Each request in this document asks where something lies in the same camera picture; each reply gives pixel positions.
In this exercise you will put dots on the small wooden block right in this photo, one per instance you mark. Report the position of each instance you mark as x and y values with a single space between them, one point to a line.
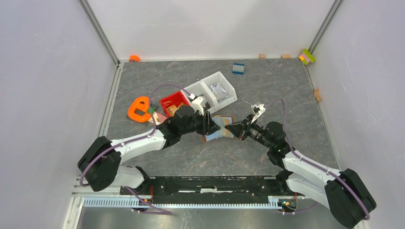
285 56

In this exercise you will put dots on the wooden arch block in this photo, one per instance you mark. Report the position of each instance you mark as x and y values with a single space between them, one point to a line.
317 95

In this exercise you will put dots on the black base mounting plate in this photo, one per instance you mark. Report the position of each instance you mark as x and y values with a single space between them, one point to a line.
213 189

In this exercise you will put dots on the orange tape roll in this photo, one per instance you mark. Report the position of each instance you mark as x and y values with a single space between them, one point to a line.
134 58

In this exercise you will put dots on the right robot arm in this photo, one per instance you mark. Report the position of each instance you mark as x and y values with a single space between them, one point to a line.
316 170

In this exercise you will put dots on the blue toy brick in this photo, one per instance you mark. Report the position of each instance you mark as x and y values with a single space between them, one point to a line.
238 68

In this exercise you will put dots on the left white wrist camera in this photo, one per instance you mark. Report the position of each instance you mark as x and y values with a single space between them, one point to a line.
198 103

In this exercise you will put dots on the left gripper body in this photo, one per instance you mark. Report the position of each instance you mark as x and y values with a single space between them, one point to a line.
199 121

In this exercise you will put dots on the white divided plastic bin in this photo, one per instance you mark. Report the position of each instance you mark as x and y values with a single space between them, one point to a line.
202 87

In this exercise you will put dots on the orange letter e toy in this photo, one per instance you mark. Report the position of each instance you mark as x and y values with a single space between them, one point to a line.
138 111

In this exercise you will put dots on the small wooden block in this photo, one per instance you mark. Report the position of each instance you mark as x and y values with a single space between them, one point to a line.
285 56
261 56

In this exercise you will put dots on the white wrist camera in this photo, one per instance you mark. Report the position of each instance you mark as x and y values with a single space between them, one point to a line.
258 110
198 103

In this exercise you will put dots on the gold card in red bin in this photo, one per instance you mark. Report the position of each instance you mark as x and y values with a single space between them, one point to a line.
172 109

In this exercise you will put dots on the green toy brick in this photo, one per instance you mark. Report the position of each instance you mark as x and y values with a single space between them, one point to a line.
151 110

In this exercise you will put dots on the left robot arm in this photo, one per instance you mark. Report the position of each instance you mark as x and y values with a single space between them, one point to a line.
102 163

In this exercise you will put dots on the small wooden block left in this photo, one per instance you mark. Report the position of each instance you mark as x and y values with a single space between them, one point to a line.
261 56

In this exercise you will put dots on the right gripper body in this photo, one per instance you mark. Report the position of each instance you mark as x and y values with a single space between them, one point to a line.
251 130

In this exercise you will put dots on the pink wooden puzzle tile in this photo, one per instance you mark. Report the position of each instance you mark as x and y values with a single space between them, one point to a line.
158 118

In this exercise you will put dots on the red plastic bin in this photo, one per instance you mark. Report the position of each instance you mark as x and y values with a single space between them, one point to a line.
177 99

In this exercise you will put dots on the multicolour toy brick stack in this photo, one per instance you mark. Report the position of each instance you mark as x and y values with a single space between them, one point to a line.
306 57

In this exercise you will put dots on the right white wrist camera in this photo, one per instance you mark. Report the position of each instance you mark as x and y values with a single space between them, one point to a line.
258 110

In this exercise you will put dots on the aluminium frame rail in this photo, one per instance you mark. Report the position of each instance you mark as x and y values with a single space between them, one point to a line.
121 197

